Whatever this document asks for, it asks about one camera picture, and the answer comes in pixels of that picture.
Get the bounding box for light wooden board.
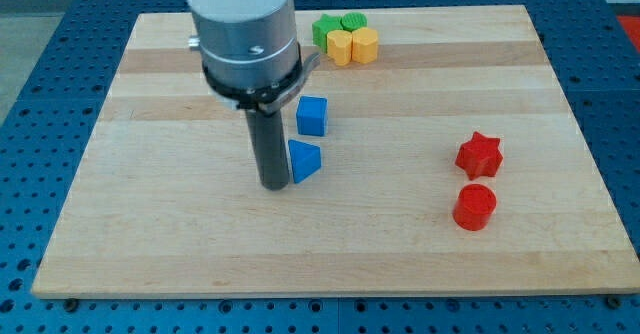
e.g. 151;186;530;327
32;5;639;299

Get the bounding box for yellow heart block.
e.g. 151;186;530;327
326;30;352;66

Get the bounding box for green cylinder block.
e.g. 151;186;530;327
340;12;368;32

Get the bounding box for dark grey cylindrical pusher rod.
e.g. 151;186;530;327
245;111;289;191

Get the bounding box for blue cube block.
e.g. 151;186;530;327
296;96;328;137

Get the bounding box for red star block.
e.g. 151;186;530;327
454;131;504;180

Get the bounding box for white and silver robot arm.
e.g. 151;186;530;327
187;0;319;190

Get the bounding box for red cylinder block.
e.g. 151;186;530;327
453;184;497;231

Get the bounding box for green star block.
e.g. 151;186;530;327
312;14;343;53

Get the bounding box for yellow hexagon block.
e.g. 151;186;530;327
352;27;379;64

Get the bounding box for blue triangle block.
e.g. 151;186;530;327
288;139;322;184

